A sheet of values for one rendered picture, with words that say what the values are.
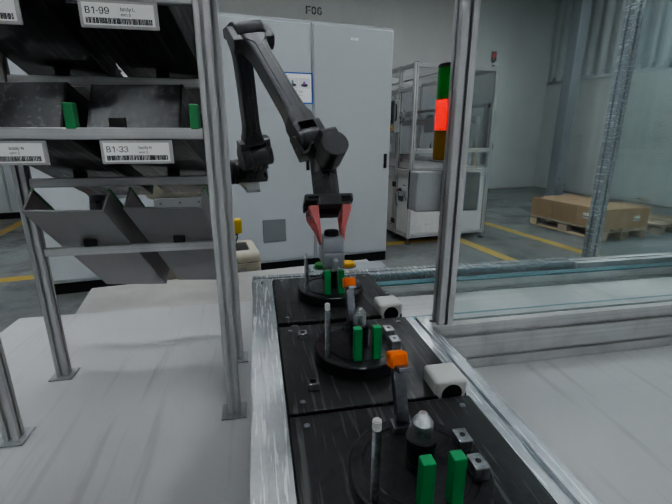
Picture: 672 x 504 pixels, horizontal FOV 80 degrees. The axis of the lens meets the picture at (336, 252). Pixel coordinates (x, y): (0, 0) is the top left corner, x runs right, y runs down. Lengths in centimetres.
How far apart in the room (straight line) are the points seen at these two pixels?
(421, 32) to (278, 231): 674
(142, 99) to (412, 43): 907
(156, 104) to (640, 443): 86
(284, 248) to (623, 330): 329
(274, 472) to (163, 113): 49
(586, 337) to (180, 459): 79
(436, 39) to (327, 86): 616
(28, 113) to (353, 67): 354
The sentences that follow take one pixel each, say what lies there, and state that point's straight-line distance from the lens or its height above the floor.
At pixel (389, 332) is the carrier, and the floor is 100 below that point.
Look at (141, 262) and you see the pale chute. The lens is 88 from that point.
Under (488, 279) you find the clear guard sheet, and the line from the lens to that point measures 82.
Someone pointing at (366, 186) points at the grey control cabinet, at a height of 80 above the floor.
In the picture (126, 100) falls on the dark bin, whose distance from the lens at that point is 68.
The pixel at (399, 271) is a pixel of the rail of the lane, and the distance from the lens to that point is 107.
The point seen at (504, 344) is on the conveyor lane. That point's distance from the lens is 88.
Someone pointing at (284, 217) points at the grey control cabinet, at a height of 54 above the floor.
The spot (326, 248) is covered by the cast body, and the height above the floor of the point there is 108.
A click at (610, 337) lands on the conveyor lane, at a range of 103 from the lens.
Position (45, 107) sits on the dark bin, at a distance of 70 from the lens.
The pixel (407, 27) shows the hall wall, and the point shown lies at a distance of 961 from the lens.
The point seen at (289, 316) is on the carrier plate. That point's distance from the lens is 78.
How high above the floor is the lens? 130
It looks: 16 degrees down
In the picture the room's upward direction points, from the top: straight up
